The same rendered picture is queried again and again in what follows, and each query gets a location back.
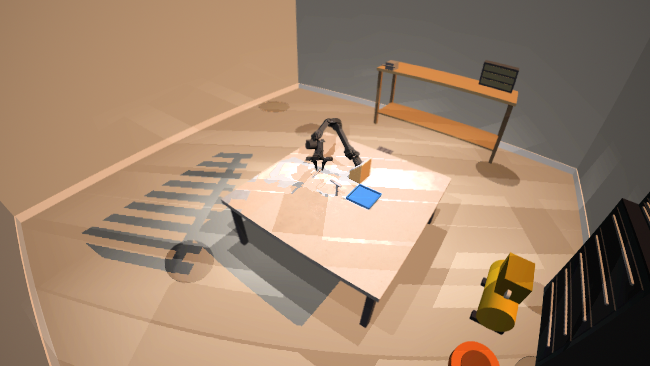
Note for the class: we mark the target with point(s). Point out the blue tray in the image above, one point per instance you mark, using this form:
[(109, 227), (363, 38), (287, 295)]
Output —
[(364, 196)]

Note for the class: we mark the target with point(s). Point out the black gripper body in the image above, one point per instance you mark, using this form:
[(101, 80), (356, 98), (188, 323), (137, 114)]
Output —
[(321, 151)]

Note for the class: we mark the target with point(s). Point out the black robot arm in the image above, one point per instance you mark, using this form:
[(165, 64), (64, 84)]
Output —
[(336, 125)]

